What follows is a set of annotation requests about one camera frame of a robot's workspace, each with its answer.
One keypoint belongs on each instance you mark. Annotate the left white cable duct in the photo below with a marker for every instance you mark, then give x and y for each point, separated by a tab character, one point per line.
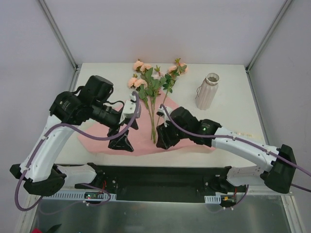
82	195

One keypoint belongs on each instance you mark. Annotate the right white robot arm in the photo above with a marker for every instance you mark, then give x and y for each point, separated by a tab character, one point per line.
274	167

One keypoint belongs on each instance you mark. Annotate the pink paper wrapping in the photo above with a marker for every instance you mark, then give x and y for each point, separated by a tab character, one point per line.
141	139

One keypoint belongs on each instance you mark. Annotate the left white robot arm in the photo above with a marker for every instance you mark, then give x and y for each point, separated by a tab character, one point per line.
41	175

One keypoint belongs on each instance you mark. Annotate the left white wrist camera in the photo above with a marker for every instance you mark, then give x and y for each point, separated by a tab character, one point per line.
131	108

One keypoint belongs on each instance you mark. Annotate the left aluminium frame post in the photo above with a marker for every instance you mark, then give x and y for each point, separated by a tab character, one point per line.
57	33

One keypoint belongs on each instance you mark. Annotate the aluminium front rail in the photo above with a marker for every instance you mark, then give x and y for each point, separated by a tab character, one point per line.
263	190

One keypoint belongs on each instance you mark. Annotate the white ribbed ceramic vase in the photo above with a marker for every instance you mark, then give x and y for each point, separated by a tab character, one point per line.
207	91

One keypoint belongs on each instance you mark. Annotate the red object at bottom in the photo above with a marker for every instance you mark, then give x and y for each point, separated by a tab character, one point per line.
36	230

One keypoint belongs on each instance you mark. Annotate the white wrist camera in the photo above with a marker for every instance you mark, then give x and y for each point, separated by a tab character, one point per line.
131	108
164	112

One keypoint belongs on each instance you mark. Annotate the pink flowers with green leaves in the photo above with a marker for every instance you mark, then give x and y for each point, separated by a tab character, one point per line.
149	80

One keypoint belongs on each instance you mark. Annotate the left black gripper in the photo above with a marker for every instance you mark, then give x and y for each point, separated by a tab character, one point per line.
122	129

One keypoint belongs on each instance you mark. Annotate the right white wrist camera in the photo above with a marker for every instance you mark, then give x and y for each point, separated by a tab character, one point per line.
164	112

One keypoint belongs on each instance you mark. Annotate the aluminium frame post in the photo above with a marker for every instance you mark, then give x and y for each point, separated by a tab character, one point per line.
268	35
57	33

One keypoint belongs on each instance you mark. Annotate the right aluminium frame post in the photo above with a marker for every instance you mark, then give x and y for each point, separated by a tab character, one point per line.
268	35

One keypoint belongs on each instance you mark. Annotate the white cable duct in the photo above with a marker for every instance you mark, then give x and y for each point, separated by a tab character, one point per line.
218	199
82	195

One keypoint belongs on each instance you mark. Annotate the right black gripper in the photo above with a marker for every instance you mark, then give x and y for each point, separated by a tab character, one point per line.
167	127

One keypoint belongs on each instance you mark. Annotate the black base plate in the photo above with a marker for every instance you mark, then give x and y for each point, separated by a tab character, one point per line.
163	184

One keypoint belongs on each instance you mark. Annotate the right white cable duct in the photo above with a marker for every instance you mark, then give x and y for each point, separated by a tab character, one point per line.
218	199

